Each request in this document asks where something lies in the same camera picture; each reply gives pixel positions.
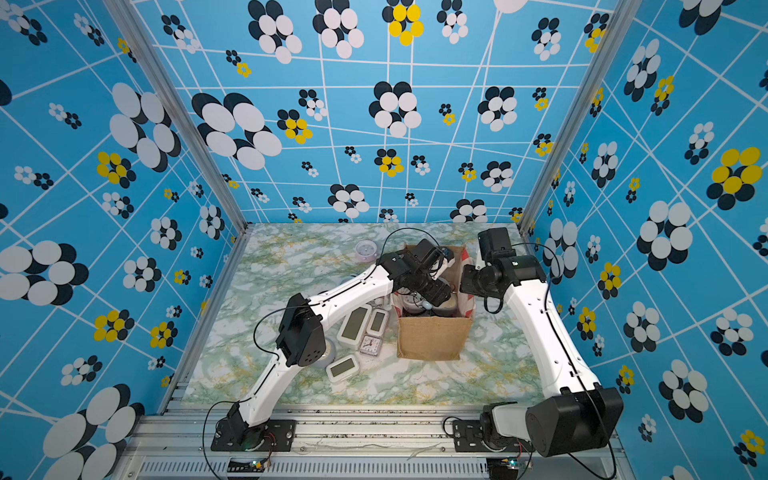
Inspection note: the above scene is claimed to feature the small clear square clock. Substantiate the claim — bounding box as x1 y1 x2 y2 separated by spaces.
359 335 383 357

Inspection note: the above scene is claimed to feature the lowest white digital clock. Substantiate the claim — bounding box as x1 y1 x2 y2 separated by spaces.
326 354 361 383

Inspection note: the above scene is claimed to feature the pink round alarm clock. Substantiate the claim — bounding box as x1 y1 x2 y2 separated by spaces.
354 239 379 264

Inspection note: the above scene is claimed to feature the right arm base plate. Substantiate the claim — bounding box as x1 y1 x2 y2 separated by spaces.
449 419 492 453

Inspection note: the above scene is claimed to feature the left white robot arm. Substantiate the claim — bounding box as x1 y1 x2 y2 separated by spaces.
216 239 456 435

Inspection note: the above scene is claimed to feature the small white digital clock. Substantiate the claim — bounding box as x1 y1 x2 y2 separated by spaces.
366 308 389 338

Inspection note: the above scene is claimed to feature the white twin-bell alarm clock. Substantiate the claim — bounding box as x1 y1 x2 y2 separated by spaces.
400 292 426 316

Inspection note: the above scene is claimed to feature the green circuit board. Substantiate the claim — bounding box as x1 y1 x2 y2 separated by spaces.
486 458 520 479
227 458 270 474

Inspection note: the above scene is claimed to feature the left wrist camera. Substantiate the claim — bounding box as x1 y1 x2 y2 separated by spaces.
431 246 455 279

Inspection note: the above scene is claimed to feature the grey round beige-face clock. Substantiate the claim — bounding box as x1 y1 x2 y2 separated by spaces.
431 298 461 318

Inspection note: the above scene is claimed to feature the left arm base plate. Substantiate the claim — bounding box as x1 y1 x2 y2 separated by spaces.
210 418 297 452

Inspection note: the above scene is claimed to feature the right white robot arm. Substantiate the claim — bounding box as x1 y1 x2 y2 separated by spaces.
460 228 624 457

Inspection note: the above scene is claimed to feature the grey round clock wire handle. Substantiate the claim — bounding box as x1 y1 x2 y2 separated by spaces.
315 338 337 369

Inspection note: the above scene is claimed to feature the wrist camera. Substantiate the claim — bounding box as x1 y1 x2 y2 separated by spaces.
431 246 455 279
475 243 487 269

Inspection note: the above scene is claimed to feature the right green circuit board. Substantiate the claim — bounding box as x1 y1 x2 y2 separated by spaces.
486 458 520 479

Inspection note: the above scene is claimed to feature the large white digital clock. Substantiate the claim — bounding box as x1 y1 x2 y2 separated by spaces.
337 304 372 349

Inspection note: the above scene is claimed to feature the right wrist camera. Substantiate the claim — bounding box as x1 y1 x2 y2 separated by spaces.
475 243 487 269

